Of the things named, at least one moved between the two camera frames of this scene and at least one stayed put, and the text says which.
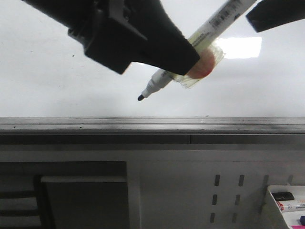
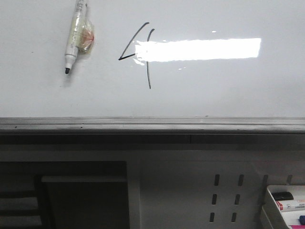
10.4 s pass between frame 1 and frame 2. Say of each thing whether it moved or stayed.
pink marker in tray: stayed
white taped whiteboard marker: moved
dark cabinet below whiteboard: stayed
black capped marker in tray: stayed
